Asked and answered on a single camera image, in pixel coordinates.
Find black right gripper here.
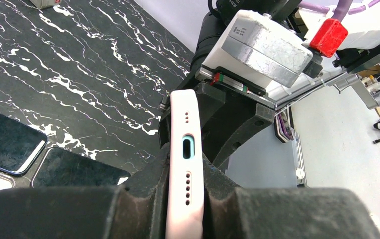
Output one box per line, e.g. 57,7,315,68
158,0,304,169

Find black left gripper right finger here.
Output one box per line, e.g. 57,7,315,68
203,157,380,239

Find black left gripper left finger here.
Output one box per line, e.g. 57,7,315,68
0,144,170,239

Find black phone pink case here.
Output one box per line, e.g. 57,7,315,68
165,90,204,239

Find black phone from cream case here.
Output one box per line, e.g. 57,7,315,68
30,147,131,188

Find blue phone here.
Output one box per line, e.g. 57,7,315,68
0,113,48,176

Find white box red labels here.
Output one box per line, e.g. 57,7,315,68
30,0,63,9

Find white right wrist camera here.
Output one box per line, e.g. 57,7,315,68
201,9,349,90

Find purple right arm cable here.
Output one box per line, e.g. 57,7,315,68
297,0,380,22

